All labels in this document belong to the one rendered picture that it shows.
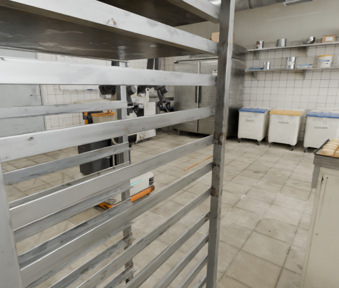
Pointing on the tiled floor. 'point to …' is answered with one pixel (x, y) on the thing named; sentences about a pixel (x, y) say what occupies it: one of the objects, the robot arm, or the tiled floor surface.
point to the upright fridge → (210, 91)
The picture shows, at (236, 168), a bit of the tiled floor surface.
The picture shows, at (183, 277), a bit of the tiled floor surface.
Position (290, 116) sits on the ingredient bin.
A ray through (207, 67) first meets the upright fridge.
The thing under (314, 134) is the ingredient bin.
